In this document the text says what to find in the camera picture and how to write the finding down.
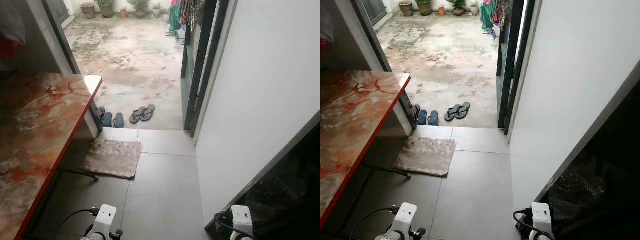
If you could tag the mottled pink door mat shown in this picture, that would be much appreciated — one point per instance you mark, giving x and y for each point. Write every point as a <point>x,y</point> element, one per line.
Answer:
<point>112,159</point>
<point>425,156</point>

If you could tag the dark maroon sandal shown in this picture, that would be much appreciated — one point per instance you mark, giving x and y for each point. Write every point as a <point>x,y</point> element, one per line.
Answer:
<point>100,113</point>
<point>415,111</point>

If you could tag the dark grey sliding door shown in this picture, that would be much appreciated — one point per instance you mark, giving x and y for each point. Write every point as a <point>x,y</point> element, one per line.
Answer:
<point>200,65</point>
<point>510,65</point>

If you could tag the green hanging clothes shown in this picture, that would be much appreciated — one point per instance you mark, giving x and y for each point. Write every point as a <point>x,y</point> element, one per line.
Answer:
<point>175,17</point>
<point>489,16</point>

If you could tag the large terracotta pot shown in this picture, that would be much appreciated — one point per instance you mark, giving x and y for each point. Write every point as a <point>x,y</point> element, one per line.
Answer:
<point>406,8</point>
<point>88,11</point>

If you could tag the small orange flower pot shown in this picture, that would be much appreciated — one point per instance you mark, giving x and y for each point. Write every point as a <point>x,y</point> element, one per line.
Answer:
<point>123,13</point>
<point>441,11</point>

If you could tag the small potted plant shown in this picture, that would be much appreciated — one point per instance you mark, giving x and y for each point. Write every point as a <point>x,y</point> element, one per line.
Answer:
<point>474,10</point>
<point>157,12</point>

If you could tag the green plant in brown pot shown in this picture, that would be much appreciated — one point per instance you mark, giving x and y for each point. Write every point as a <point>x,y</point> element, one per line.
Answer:
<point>424,8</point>
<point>106,10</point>

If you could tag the bushy potted plant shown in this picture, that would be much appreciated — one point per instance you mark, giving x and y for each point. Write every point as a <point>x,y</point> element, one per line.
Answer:
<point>457,6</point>
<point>138,7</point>

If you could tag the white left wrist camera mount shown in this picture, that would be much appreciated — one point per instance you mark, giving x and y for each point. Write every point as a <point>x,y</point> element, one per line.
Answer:
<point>106,220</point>
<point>407,219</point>

